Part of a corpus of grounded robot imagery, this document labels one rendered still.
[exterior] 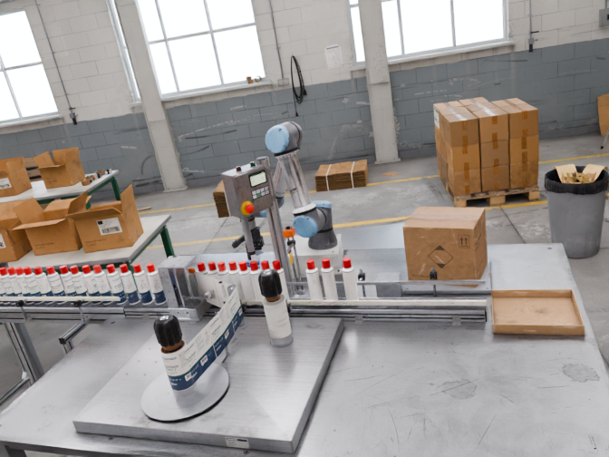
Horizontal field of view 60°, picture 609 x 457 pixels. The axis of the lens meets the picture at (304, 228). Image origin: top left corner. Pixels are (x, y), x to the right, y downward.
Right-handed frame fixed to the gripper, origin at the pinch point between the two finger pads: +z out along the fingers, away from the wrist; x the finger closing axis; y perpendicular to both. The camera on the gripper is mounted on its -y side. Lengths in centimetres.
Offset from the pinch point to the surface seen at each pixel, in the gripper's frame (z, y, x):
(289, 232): -31, 31, -41
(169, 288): -16, -23, -53
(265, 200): -45, 22, -36
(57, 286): -10, -95, -26
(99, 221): -11, -120, 70
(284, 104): -12, -55, 500
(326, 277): -13, 45, -52
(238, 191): -52, 14, -44
